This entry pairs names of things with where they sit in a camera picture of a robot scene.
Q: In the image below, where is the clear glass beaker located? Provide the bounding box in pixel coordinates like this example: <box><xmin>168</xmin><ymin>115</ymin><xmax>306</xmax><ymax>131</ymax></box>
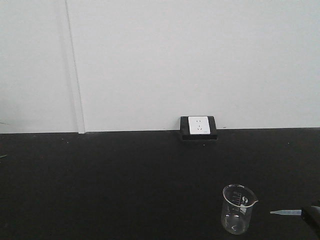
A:
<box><xmin>220</xmin><ymin>184</ymin><xmax>259</xmax><ymax>235</ymax></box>

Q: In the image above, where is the translucent plastic pipette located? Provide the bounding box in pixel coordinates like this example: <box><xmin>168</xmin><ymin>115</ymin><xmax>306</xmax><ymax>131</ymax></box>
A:
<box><xmin>269</xmin><ymin>209</ymin><xmax>302</xmax><ymax>216</ymax></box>

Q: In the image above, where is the white socket on black base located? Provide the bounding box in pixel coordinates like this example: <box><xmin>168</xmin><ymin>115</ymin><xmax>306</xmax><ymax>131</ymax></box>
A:
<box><xmin>179</xmin><ymin>116</ymin><xmax>218</xmax><ymax>141</ymax></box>

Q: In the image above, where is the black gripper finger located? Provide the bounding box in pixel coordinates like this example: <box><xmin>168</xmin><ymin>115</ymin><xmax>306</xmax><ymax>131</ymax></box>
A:
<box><xmin>301</xmin><ymin>205</ymin><xmax>320</xmax><ymax>227</ymax></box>

